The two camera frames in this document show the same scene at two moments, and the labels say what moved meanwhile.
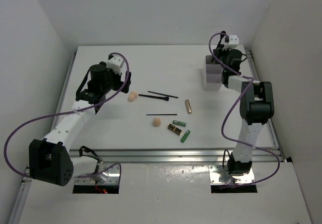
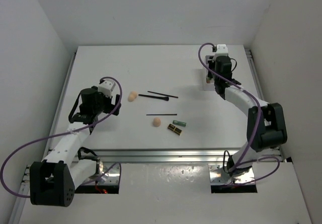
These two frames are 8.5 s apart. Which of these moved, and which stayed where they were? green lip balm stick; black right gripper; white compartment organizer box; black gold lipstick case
Moved: black right gripper
Stayed: white compartment organizer box; black gold lipstick case; green lip balm stick
